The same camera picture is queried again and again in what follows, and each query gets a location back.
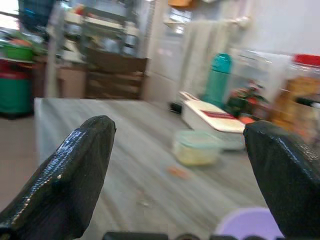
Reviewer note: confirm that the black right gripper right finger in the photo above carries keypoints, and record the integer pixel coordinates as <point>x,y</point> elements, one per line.
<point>287,175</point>

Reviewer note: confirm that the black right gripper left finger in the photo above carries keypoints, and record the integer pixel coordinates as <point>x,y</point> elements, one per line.
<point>67,180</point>

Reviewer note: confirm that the purple plastic plate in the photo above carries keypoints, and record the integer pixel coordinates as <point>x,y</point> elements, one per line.
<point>247,223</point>

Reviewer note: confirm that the clear jar with red lid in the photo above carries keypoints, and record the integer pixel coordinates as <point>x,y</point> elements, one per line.
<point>297,92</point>

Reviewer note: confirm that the small plant with red flowers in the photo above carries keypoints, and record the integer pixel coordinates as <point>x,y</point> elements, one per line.
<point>246,98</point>

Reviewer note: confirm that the white box with red stripe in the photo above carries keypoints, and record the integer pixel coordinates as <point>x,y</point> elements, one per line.
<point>212,117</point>

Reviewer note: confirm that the clear food container teal lid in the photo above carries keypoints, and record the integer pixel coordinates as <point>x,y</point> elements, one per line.
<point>196,149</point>

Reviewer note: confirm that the green bin with red lid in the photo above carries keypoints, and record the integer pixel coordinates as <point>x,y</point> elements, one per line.
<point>13,90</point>

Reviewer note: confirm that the clear plastic storage box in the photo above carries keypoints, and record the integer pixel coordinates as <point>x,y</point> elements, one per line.
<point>257,72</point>

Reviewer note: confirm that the orange food scrap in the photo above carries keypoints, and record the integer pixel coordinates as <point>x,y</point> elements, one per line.
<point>176,171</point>

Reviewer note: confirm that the brown wooden cabinet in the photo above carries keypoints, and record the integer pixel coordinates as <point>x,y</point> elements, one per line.
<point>115,77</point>

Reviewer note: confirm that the teal water bottle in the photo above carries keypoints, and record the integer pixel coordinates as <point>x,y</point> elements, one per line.
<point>217,80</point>

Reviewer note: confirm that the small black object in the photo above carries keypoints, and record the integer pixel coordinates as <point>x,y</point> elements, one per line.
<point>175,107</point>

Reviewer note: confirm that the green plastic basin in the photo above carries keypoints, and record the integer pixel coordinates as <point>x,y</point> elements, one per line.
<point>16,51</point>

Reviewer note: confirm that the beige hanging cloth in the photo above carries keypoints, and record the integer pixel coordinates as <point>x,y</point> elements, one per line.
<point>206,52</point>

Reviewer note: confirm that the metal kitchen rack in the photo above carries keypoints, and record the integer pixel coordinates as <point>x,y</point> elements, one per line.
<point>105,30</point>

